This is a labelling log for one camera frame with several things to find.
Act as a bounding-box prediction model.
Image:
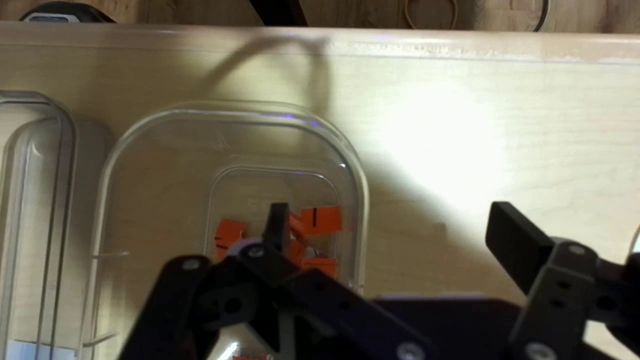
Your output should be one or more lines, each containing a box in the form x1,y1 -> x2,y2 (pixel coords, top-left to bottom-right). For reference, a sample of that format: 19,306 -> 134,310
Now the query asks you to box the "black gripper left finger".
118,202 -> 442,360

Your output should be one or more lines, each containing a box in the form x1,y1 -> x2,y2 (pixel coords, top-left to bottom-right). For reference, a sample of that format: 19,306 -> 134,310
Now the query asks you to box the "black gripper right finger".
484,200 -> 640,360

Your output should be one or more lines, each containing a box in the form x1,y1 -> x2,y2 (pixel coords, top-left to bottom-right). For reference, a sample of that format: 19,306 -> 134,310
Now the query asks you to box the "orange paper piece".
285,238 -> 339,280
289,207 -> 344,241
215,219 -> 249,263

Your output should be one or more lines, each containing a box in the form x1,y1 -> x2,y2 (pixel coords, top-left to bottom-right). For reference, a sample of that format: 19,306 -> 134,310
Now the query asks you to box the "thin looped floor cable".
401,0 -> 464,30

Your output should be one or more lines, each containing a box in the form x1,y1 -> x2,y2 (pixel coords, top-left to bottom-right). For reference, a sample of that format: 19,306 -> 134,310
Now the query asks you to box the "clear plastic container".
81,99 -> 372,360
0,88 -> 79,360

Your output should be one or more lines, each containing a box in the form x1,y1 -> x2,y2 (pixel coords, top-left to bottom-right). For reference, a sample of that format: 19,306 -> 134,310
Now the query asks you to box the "black strap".
248,0 -> 309,28

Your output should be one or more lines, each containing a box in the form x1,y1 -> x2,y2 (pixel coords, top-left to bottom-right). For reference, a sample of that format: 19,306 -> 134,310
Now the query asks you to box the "dark round device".
18,0 -> 115,27

